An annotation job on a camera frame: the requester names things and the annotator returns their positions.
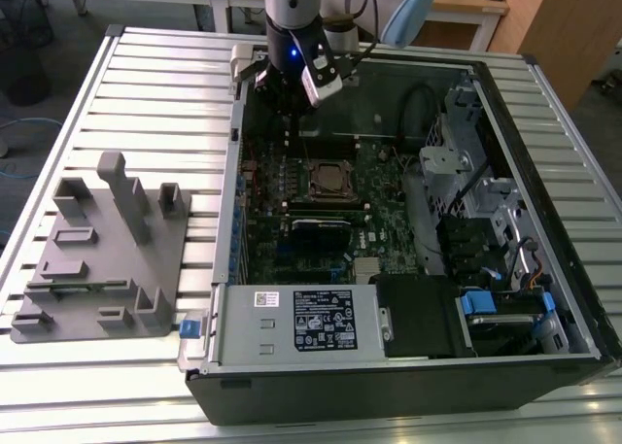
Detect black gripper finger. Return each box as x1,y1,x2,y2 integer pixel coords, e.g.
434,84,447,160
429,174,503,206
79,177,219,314
284,114,301,147

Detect silver square CPU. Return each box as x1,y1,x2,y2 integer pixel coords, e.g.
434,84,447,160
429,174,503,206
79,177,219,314
320,168,347,191

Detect metal socket cover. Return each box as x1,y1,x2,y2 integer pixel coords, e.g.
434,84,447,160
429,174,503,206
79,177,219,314
309,159,360,200

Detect black RAM slot bank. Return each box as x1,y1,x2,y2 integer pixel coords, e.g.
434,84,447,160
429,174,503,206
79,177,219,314
286,131,359,159
290,197,370,211

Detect CPU socket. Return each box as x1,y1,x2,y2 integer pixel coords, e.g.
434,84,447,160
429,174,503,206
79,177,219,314
306,157,362,201

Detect black graphics card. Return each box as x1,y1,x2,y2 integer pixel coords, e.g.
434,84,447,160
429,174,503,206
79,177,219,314
290,216,352,252

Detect green motherboard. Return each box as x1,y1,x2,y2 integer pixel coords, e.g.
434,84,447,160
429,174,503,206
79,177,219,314
240,137,429,286

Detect perforated metal drive cage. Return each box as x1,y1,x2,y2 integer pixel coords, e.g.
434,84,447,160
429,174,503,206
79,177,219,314
418,86,487,222

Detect silver power supply unit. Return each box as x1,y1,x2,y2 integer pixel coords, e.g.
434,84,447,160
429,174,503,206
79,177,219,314
207,283,390,367

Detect black disk bay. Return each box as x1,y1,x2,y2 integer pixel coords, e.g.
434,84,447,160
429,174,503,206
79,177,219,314
434,216,502,286

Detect grey parts rack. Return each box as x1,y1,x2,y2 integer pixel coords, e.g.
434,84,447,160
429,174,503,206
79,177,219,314
9,151,194,344

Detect hard disk in blue carrier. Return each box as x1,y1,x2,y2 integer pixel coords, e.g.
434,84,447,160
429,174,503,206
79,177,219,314
455,290,558,359

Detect black office chair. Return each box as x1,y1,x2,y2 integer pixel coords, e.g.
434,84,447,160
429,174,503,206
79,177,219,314
0,0,54,108

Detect black PC case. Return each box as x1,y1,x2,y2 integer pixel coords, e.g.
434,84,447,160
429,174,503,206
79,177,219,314
177,43,622,427

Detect wooden cabinet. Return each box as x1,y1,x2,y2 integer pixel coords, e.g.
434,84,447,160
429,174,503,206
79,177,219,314
490,0,622,113

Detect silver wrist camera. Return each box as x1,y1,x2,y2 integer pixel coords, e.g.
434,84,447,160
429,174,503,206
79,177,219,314
299,50,345,109

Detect thick black cable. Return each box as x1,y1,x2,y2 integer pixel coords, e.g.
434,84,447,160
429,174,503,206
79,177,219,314
397,83,439,145
447,155,486,217

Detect blue floor cable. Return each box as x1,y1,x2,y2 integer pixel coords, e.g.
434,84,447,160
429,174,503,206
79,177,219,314
0,117,63,181

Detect coloured power wires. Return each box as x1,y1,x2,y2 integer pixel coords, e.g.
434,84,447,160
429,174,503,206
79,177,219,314
522,263,553,292

